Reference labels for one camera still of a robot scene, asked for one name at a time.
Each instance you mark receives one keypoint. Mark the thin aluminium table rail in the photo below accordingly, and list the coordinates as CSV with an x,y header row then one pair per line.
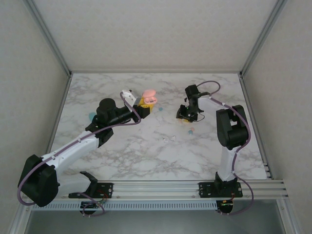
x,y
246,97
60,109
156,72

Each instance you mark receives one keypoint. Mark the pink earbud charging case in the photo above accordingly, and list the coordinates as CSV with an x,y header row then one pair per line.
x,y
149,93

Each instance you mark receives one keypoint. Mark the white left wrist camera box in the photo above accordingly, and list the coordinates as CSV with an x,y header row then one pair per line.
x,y
128,96

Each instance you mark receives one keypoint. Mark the aluminium corner post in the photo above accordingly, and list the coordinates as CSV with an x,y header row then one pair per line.
x,y
260,39
51,39

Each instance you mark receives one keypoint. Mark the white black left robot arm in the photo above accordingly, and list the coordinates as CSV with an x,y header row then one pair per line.
x,y
73,148

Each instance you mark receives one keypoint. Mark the controller board with LEDs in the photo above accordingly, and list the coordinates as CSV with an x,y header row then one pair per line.
x,y
226,207
91,205

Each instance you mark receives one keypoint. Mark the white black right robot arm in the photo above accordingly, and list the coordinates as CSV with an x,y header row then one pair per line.
x,y
231,131

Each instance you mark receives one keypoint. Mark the wide aluminium base rail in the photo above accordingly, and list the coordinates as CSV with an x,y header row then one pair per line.
x,y
156,190

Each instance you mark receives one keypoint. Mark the aluminium lower frame bar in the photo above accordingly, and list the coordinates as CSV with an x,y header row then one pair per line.
x,y
19,221
290,219

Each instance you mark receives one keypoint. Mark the blue earbud charging case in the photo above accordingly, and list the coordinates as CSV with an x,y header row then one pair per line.
x,y
91,116

